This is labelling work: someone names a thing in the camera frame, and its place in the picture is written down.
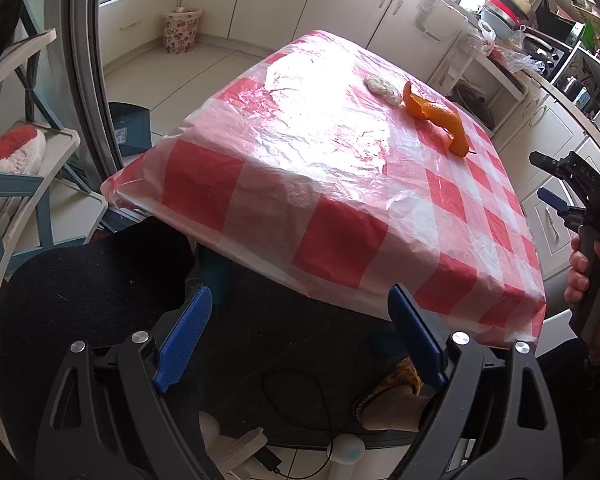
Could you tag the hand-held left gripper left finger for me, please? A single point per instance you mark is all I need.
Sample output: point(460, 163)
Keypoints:
point(185, 340)

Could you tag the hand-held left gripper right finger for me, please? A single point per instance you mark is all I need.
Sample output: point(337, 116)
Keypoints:
point(415, 340)

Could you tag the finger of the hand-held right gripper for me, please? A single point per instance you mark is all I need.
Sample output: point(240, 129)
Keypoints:
point(555, 200)
point(575, 170)

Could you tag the large orange peel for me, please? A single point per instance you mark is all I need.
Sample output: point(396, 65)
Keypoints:
point(432, 112)

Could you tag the white tissue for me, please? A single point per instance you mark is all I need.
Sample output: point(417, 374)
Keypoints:
point(382, 87)

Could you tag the person's right forearm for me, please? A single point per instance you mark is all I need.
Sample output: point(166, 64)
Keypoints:
point(595, 390)

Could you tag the yellow patterned slipper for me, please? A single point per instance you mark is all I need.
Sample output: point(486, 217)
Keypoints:
point(405, 372)

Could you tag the teal table leg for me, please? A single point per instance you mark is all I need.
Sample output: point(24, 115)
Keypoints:
point(216, 280)

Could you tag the person's foot in beige sock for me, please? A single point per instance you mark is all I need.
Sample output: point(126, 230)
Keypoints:
point(395, 410)

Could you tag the small black appliance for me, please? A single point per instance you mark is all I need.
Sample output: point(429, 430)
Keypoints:
point(575, 89)

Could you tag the black floor mat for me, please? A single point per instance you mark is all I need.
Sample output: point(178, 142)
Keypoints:
point(280, 335)

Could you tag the open kitchen shelves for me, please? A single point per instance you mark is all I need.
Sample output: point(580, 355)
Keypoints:
point(595, 72)

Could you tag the black stove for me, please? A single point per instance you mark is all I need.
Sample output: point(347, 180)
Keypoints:
point(547, 52)

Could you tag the dark cooking pot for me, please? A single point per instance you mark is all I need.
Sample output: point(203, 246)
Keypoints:
point(472, 105)

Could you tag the white wooden block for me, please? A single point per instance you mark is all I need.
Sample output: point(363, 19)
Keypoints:
point(240, 450)

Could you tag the clear plastic bag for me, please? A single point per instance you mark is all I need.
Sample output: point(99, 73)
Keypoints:
point(517, 60)

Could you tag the white open shelf unit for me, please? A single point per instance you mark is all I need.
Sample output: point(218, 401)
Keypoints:
point(500, 67)

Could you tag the white round device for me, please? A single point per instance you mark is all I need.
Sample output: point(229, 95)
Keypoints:
point(347, 450)

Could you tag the green packet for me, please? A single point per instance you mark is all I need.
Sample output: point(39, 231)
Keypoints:
point(588, 35)

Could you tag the black countertop appliance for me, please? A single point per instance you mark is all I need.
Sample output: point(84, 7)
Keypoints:
point(557, 17)

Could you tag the stack of bowls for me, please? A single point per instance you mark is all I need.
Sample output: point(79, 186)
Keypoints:
point(502, 15)

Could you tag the red white checkered plastic tablecloth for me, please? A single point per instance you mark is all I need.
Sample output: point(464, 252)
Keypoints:
point(305, 185)

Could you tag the dark blue box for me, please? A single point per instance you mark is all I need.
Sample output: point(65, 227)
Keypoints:
point(130, 130)

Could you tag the red white fluffy slipper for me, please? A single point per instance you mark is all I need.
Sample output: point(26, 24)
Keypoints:
point(20, 150)

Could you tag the grey metal door edge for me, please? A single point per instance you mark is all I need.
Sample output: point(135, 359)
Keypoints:
point(87, 60)

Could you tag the floral waste bin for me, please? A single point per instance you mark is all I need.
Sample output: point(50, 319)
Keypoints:
point(180, 32)

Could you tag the cream drawer cabinet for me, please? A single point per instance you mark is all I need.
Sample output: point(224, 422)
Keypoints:
point(130, 25)

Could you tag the cream kitchen cabinet row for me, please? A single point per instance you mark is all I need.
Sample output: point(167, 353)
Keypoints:
point(280, 0)

